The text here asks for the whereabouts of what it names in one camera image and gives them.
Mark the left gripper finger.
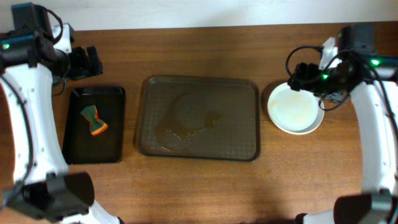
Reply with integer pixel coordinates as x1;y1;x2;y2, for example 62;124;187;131
86;46;103;75
73;47;90;78

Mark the white plate back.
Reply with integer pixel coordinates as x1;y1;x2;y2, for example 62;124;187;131
266;83;325;135

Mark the orange green sponge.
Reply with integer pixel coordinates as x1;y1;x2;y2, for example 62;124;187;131
80;105;108;136

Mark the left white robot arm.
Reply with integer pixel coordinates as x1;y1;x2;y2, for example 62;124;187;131
1;24;121;223

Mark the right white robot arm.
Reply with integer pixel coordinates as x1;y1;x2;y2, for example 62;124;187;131
288;35;397;223

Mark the black plastic tray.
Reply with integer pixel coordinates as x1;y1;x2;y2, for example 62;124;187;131
62;86;126;165

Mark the brown serving tray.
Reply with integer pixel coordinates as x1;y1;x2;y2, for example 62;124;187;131
136;75;261;162

